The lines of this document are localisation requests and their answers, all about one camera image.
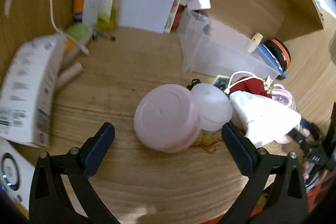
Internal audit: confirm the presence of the small white cardboard box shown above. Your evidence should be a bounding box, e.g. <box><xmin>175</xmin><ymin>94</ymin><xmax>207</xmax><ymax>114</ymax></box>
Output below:
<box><xmin>187</xmin><ymin>0</ymin><xmax>211</xmax><ymax>11</ymax></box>

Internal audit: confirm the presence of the cream small bottle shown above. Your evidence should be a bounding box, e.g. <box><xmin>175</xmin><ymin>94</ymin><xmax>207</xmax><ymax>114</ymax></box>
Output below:
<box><xmin>247</xmin><ymin>32</ymin><xmax>263</xmax><ymax>53</ymax></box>

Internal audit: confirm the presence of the pink round plastic container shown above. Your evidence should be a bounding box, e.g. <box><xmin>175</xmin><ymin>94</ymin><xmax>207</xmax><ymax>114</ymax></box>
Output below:
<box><xmin>134</xmin><ymin>84</ymin><xmax>201</xmax><ymax>153</ymax></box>

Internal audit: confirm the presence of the white drawstring cloth pouch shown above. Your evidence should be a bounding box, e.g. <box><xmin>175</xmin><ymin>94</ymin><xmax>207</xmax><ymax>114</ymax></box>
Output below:
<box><xmin>230</xmin><ymin>91</ymin><xmax>301</xmax><ymax>148</ymax></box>

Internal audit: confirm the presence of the white round speaker device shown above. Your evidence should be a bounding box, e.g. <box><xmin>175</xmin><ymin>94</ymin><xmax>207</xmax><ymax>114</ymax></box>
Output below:
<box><xmin>0</xmin><ymin>138</ymin><xmax>35</xmax><ymax>211</ymax></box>

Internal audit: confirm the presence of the green cap lotion bottle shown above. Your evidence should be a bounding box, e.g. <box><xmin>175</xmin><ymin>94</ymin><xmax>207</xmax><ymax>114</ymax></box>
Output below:
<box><xmin>61</xmin><ymin>23</ymin><xmax>93</xmax><ymax>70</ymax></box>

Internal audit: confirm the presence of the stack of books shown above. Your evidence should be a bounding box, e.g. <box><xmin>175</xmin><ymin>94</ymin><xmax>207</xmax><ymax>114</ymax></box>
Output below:
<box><xmin>164</xmin><ymin>0</ymin><xmax>187</xmax><ymax>33</ymax></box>

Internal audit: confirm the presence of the orange black round case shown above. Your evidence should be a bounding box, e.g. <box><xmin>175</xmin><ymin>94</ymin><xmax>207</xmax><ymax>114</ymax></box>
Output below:
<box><xmin>264</xmin><ymin>38</ymin><xmax>291</xmax><ymax>72</ymax></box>

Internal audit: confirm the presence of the red cloth pouch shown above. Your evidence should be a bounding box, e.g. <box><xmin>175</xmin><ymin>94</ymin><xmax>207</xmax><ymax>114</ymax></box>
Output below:
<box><xmin>229</xmin><ymin>77</ymin><xmax>272</xmax><ymax>98</ymax></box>

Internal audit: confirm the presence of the translucent white round lid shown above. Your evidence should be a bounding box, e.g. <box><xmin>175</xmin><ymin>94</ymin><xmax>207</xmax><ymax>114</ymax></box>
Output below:
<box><xmin>191</xmin><ymin>83</ymin><xmax>233</xmax><ymax>132</ymax></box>

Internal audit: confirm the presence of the small white tube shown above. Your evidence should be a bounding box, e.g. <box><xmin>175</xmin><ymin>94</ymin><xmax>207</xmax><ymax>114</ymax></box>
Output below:
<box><xmin>55</xmin><ymin>62</ymin><xmax>83</xmax><ymax>90</ymax></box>

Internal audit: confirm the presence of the white printed carton box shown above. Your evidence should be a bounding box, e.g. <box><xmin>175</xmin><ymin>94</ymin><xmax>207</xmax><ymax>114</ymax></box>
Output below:
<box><xmin>1</xmin><ymin>34</ymin><xmax>66</xmax><ymax>147</ymax></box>

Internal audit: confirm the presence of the black binder clip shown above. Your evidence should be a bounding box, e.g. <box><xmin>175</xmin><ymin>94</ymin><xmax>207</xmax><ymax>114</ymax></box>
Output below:
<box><xmin>187</xmin><ymin>79</ymin><xmax>202</xmax><ymax>90</ymax></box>

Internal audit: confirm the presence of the clear plastic storage bin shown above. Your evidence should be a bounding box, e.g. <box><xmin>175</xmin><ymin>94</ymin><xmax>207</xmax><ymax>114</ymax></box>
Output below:
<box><xmin>177</xmin><ymin>9</ymin><xmax>279</xmax><ymax>79</ymax></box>

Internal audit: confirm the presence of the blue patterned pencil pouch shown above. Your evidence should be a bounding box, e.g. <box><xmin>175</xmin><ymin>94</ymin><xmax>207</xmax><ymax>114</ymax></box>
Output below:
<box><xmin>259</xmin><ymin>44</ymin><xmax>286</xmax><ymax>80</ymax></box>

